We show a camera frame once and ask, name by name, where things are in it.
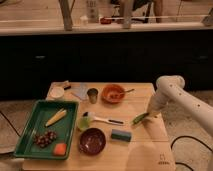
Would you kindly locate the orange bowl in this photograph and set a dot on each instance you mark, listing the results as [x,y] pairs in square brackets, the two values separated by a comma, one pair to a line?
[112,93]

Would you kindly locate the white round lid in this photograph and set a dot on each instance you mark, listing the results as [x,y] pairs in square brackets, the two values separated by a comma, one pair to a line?
[57,92]

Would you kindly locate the green plastic tray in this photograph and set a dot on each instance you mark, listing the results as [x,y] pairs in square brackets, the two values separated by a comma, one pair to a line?
[42,111]

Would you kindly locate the red object on shelf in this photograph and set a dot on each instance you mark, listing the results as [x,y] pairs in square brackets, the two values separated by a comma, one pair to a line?
[105,21]

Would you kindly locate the teal rectangular sponge block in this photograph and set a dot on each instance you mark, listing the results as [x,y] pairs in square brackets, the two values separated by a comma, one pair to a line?
[121,135]

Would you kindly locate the metal cup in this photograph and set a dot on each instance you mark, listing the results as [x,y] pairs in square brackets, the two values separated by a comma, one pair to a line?
[92,95]

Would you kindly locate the dark grape bunch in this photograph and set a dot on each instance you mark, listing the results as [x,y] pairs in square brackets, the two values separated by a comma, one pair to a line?
[45,139]

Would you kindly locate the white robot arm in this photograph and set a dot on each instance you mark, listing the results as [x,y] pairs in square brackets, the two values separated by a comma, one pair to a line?
[172,88]

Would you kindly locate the green pepper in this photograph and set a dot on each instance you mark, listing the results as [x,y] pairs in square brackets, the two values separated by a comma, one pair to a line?
[137,119]

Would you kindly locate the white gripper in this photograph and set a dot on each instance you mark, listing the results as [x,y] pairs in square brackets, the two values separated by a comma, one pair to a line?
[157,102]

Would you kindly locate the small brown brush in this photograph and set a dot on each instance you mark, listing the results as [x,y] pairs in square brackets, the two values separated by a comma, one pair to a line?
[65,85]

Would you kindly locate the dark maroon bowl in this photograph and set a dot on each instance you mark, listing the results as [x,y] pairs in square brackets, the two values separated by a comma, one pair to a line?
[92,141]

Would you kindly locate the yellow corn cob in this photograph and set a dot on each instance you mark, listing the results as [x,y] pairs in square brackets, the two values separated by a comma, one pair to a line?
[58,115]

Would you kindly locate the grey cloth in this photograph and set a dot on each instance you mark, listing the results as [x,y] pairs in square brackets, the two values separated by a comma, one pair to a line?
[80,91]

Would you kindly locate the small green cup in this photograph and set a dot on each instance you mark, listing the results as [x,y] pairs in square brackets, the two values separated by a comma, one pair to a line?
[83,123]

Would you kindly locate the orange carrot piece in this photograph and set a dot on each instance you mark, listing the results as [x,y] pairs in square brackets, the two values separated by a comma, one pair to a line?
[60,149]

